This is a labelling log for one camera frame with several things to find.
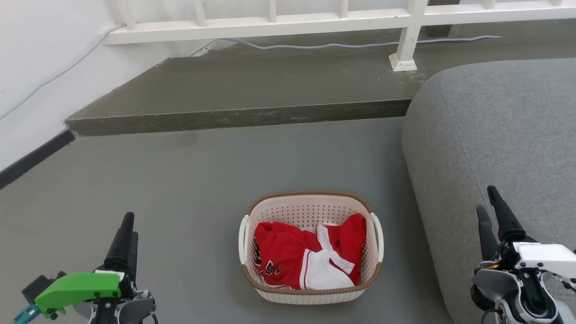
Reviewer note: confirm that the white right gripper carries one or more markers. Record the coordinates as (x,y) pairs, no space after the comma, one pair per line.
(549,257)

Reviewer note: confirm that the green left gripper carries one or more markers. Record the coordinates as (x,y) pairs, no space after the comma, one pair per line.
(76,288)

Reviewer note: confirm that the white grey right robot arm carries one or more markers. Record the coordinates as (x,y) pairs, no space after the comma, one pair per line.
(499,285)

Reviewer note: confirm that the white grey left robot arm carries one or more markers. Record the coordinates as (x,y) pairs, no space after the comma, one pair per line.
(135,310)

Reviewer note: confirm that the cream brown-rimmed laundry basket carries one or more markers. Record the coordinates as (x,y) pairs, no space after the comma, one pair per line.
(310,207)

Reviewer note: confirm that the grey fabric sofa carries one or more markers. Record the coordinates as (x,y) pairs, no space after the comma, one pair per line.
(495,130)

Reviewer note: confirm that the black baseboard strip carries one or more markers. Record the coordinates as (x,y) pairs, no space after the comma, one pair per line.
(36,157)

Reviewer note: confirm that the red printed jersey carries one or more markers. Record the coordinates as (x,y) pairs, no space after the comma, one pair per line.
(281,245)

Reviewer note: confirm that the red and white jersey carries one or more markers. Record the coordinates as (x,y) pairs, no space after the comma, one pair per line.
(326,270)

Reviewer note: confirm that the grey raised concrete step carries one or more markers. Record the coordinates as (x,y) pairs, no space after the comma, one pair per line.
(247,85)

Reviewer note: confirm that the white wooden railing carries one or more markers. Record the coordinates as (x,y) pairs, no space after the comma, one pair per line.
(270,27)

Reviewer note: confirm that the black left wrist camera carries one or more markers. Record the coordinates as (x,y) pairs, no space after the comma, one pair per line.
(37,287)

